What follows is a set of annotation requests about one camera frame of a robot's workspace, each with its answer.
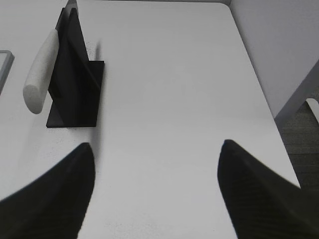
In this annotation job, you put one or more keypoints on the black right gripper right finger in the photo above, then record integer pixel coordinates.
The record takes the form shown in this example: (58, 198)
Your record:
(262, 204)

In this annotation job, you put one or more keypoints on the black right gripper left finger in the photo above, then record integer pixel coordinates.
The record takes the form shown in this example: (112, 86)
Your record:
(54, 205)

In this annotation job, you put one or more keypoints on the white handled kitchen knife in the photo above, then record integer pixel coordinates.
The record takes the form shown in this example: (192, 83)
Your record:
(38, 79)

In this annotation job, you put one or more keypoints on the black knife stand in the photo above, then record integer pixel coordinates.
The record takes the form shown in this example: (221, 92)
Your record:
(76, 81)

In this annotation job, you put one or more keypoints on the white grey-rimmed cutting board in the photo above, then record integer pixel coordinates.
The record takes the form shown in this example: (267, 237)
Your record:
(6, 61)

